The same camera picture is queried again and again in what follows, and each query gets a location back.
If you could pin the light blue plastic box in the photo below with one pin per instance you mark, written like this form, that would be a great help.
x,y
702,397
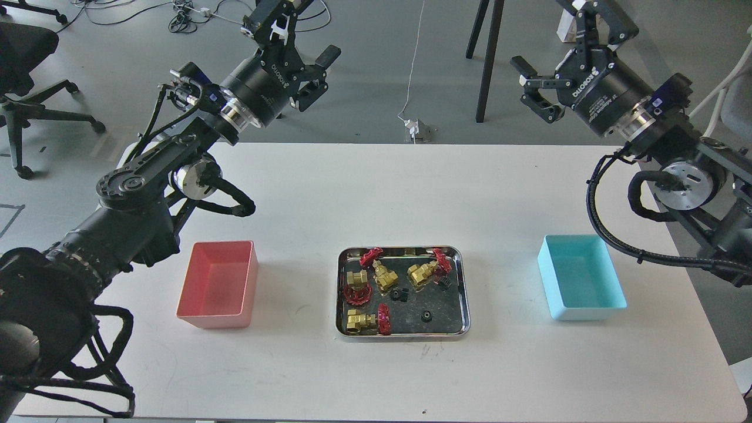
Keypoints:
x,y
579,279

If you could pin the black table leg right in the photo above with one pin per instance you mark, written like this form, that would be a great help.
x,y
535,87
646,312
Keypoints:
x,y
490,53

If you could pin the black office chair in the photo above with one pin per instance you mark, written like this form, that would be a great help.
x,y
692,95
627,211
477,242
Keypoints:
x,y
24,47

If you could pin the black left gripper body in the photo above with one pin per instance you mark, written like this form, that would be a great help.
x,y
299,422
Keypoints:
x,y
261,87

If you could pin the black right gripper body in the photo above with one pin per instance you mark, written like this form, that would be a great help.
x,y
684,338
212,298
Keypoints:
x,y
602,92

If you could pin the brass valve top right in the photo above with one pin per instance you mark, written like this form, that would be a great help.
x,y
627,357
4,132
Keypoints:
x,y
433,271

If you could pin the black cable bundle floor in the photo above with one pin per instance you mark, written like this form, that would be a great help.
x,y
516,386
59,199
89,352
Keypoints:
x,y
186,16

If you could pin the steel metal tray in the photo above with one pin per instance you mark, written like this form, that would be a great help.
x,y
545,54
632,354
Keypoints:
x,y
451,315

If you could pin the pink plastic box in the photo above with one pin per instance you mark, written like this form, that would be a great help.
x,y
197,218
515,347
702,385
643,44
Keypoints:
x,y
219,285

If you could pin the brass valve top left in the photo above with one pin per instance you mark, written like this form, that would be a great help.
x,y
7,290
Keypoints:
x,y
384,278

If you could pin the white chair frame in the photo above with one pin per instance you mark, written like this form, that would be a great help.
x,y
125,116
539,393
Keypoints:
x,y
732,104

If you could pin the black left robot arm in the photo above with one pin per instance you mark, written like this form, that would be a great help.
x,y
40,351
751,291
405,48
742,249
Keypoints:
x,y
53,332

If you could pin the black gear centre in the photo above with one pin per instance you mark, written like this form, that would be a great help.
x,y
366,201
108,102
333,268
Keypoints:
x,y
400,294

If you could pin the white power adapter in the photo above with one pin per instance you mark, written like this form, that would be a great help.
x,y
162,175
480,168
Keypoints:
x,y
417,132

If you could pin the white cardboard box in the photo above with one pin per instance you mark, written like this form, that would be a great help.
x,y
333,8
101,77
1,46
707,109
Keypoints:
x,y
566,29

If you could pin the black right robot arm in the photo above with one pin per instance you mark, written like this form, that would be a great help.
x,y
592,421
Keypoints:
x,y
701,183

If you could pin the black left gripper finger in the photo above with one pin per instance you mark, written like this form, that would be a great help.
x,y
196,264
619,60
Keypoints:
x,y
272,23
311,80

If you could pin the black gear right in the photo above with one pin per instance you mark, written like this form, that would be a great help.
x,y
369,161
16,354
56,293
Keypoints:
x,y
444,283

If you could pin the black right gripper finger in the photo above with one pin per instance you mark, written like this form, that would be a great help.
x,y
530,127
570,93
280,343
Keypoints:
x,y
601,25
532,83

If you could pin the brass valve red handwheel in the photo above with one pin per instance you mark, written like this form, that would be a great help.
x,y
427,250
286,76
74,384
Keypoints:
x,y
357,290

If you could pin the brass valve bottom left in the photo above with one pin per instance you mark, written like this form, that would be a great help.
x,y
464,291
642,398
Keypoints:
x,y
357,321

